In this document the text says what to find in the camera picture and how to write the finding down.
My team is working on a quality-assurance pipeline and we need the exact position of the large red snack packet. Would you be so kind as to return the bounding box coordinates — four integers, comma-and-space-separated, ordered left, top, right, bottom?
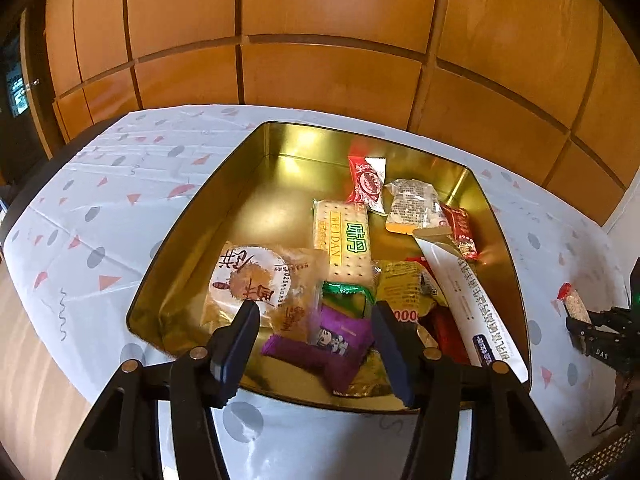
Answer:
405, 255, 473, 366

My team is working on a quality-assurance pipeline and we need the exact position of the wooden panelled wardrobe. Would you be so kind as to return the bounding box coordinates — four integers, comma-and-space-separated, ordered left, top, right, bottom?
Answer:
20, 0, 640, 226

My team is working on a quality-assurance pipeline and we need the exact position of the clear packet with orange strip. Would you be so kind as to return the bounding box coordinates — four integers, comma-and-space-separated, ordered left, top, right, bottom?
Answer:
384, 178, 448, 235

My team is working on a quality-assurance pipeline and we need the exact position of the gold rectangular tin box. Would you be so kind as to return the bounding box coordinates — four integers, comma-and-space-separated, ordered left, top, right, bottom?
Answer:
125, 121, 532, 415

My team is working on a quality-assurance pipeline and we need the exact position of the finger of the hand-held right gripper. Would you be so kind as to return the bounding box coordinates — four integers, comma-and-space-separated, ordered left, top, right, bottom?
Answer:
565, 314, 601, 356
587, 307, 628, 328

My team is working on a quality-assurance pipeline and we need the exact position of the dark window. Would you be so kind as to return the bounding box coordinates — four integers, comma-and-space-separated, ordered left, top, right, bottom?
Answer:
0, 45, 31, 116

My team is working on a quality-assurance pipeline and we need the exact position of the grain bar with red end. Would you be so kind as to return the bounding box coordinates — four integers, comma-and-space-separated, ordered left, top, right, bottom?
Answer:
550, 282, 593, 323

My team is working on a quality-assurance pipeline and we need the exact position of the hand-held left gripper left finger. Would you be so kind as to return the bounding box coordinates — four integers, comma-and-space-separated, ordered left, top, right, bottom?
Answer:
57, 300, 261, 480

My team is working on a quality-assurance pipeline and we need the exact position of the yellow seaweed snack packet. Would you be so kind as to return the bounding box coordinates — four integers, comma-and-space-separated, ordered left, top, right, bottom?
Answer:
372, 259, 443, 331

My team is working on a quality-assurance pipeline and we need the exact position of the woven mesh surface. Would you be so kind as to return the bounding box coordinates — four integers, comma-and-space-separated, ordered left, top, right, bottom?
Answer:
570, 430, 640, 480

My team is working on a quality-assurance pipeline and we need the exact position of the small red candy packet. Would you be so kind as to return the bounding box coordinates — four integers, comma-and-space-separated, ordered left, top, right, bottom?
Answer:
347, 155, 388, 215

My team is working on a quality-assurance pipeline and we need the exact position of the round pastry packet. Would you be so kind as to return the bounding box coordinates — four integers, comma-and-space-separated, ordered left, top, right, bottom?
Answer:
202, 241, 326, 346

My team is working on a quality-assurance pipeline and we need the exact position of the white patterned tablecloth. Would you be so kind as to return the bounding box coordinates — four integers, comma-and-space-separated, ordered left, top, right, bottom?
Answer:
0, 105, 640, 480

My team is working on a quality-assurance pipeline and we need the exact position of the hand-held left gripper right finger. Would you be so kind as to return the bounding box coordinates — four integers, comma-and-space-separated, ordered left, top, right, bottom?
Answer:
371, 300, 573, 480

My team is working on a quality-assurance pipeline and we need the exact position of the green cracker packet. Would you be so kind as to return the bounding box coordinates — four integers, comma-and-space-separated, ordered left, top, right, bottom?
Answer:
312, 199, 377, 320

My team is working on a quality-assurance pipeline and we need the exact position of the purple snack packet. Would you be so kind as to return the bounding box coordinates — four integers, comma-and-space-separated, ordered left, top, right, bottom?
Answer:
261, 305, 377, 395

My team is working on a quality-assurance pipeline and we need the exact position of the long white gold sachet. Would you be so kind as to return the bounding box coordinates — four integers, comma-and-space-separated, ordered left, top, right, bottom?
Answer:
412, 227, 530, 383

